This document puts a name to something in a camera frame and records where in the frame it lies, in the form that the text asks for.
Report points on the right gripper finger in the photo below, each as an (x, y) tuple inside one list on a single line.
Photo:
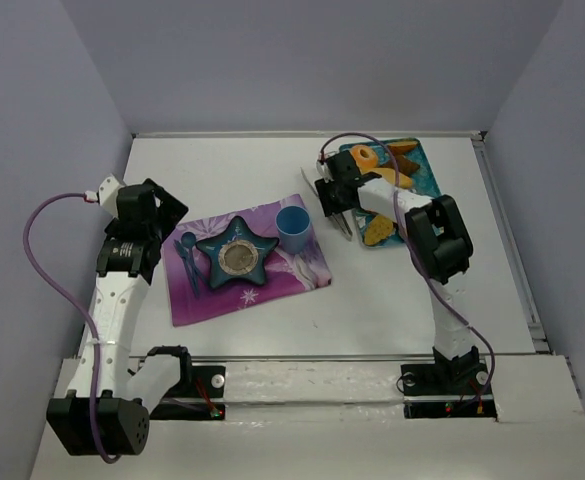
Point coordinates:
[(348, 216), (334, 220)]

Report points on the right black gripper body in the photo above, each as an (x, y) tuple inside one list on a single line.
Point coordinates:
[(330, 198)]

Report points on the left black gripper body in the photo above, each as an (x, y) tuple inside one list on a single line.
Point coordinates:
[(170, 209)]

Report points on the metal tongs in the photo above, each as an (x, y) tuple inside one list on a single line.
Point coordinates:
[(345, 228)]

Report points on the long yellow bread loaf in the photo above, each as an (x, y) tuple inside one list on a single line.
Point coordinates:
[(394, 178)]

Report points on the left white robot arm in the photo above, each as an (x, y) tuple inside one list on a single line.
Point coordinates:
[(106, 410)]

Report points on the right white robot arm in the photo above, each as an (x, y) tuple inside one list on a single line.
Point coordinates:
[(440, 249)]

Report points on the speckled bread slice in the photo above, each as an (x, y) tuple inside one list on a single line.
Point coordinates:
[(379, 229)]

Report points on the dark chocolate bread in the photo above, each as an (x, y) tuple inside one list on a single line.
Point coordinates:
[(406, 166)]

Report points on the brown bread wedge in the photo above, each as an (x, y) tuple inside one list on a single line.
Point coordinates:
[(402, 147)]

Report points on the blue plastic cup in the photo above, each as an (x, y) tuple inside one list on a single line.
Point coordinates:
[(293, 226)]

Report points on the orange glazed donut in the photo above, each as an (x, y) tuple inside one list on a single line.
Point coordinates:
[(365, 157)]

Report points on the blue plastic spoon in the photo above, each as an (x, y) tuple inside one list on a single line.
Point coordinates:
[(188, 241)]

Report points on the teal floral tray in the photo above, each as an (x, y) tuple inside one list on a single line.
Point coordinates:
[(424, 184)]

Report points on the purple snowflake placemat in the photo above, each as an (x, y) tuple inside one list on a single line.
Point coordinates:
[(286, 274)]

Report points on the teal star-shaped plate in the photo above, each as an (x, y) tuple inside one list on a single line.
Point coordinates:
[(237, 254)]

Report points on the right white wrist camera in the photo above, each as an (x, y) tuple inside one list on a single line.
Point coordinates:
[(322, 168)]

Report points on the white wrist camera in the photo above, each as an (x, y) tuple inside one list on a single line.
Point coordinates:
[(106, 193), (322, 168)]

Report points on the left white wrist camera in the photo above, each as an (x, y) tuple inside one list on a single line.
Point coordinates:
[(106, 193)]

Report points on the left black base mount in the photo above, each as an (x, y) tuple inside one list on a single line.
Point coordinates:
[(199, 401)]

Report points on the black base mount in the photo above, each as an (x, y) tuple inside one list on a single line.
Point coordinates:
[(428, 395), (199, 401)]

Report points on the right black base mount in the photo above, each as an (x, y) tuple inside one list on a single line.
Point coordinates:
[(428, 395)]

